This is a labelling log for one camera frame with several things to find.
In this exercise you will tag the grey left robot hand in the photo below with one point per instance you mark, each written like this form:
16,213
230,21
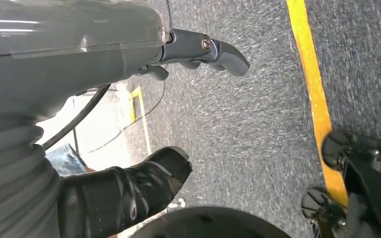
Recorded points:
62,49

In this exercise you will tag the blue steel shelf rack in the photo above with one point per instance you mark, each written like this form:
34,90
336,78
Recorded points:
64,161

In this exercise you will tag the yellow floor tape outline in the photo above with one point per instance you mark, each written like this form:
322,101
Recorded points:
141,115
315,98

